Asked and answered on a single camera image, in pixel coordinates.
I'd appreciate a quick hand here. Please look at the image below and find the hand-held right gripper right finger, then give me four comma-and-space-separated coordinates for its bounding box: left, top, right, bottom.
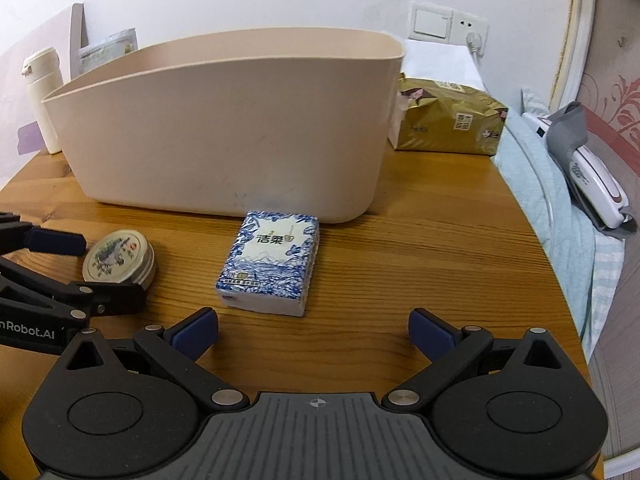
382, 308, 573, 413

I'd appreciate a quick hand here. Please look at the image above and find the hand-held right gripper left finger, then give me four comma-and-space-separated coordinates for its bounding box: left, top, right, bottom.
59, 306, 251, 413

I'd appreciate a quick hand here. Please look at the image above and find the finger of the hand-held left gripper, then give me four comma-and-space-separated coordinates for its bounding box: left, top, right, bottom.
0, 212, 87, 257
0, 256, 148, 328

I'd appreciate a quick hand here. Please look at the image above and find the round metal tin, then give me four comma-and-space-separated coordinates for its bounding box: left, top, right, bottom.
81, 229, 157, 288

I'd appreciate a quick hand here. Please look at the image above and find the blue white tissue packet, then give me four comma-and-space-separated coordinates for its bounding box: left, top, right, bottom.
215, 210, 321, 318

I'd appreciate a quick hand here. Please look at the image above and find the beige plastic basin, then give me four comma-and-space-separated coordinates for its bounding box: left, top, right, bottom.
41, 29, 405, 225

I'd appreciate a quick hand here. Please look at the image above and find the white thermos bottle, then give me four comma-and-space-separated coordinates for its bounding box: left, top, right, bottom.
22, 47, 65, 155

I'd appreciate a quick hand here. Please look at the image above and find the light blue blanket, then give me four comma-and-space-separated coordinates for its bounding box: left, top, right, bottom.
492, 87, 626, 361

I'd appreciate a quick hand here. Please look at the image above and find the banana snack bag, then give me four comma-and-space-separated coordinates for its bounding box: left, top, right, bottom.
77, 28, 140, 78

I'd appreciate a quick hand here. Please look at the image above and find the gold tissue pack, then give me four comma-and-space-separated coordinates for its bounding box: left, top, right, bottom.
389, 74, 510, 156

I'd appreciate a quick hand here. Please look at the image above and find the white handheld appliance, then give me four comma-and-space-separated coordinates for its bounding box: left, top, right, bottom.
521, 111, 630, 228

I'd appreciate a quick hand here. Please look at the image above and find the white paper box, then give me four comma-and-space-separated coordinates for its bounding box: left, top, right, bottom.
400, 37, 488, 92

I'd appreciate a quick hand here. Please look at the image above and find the floral bed headboard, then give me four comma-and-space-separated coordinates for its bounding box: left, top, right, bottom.
547, 0, 640, 480

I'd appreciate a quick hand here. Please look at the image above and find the grey cuff strap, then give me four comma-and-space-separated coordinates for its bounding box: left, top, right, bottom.
546, 101, 640, 237

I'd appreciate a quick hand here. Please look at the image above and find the white wall socket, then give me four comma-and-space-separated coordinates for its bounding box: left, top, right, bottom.
450, 9, 490, 56

